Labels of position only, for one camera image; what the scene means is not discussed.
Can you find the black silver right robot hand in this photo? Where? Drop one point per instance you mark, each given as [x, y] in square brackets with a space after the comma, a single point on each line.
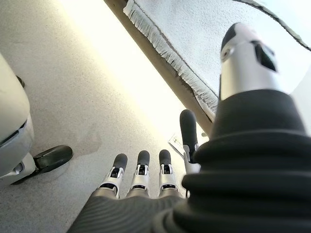
[243, 170]

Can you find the silver right robot leg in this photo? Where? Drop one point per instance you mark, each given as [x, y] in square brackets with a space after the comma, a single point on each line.
[14, 109]

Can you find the white printed paper sheet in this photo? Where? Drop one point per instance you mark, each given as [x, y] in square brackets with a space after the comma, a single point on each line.
[175, 142]

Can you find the beige fringed bed runner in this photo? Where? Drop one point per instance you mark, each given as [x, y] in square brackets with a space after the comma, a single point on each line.
[206, 36]

